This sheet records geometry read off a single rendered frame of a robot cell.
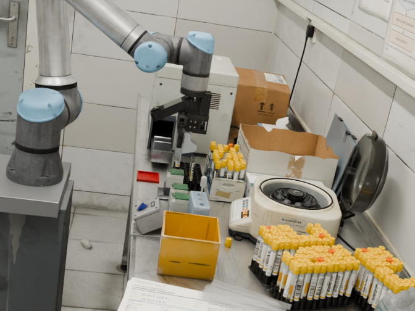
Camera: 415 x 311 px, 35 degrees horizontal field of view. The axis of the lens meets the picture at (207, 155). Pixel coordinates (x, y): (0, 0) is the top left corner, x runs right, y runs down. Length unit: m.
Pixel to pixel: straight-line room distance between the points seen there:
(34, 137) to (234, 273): 0.62
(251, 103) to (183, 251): 1.24
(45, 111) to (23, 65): 1.81
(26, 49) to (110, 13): 1.88
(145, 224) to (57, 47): 0.55
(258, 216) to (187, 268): 0.28
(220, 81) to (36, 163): 0.74
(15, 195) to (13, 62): 1.87
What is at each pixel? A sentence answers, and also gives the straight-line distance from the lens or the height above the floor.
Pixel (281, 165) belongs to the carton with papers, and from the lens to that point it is 2.00.
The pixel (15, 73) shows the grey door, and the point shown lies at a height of 0.74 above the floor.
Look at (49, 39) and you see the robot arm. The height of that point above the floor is 1.27.
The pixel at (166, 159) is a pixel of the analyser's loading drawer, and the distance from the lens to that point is 2.08.
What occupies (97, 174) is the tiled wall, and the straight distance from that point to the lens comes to 3.72.
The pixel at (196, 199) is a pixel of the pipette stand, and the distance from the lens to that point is 1.66.
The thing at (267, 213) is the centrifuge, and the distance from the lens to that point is 1.66.
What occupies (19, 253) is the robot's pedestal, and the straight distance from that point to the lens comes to 1.84.
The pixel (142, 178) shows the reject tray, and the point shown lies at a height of 0.88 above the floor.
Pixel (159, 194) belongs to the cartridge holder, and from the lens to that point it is 1.87.
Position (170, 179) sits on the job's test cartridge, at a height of 0.94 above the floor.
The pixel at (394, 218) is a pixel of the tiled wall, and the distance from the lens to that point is 1.79.
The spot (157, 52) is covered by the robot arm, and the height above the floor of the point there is 1.32.
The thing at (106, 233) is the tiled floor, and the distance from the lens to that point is 3.53.
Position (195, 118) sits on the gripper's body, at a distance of 1.78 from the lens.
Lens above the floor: 1.64
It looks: 20 degrees down
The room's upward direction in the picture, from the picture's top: 10 degrees clockwise
